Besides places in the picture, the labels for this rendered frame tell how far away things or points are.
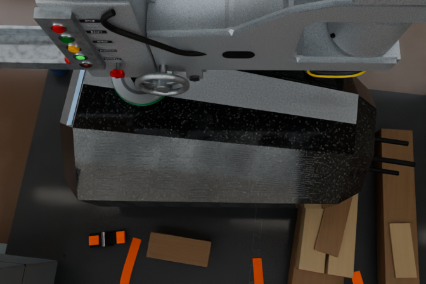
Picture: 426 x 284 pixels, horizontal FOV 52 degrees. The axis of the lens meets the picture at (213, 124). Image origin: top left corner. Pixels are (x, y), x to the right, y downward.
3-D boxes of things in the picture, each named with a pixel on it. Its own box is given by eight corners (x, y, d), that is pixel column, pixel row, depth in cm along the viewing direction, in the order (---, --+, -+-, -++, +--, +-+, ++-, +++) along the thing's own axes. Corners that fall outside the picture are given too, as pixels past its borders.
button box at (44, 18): (106, 61, 119) (71, 6, 91) (105, 70, 118) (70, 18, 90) (77, 60, 119) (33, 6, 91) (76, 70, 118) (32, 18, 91)
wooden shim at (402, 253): (388, 223, 213) (389, 223, 212) (408, 223, 213) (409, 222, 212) (394, 277, 207) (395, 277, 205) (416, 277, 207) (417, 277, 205)
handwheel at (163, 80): (192, 66, 129) (188, 44, 115) (191, 98, 127) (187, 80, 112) (141, 66, 129) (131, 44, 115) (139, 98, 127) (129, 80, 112)
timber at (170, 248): (149, 255, 222) (146, 257, 210) (154, 231, 225) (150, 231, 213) (208, 265, 220) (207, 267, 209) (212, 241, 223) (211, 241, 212)
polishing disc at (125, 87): (160, 111, 152) (159, 110, 151) (103, 93, 155) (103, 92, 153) (180, 58, 158) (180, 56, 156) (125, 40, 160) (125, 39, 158)
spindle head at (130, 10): (215, 16, 136) (213, -89, 93) (213, 82, 131) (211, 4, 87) (100, 15, 137) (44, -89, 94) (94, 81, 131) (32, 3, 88)
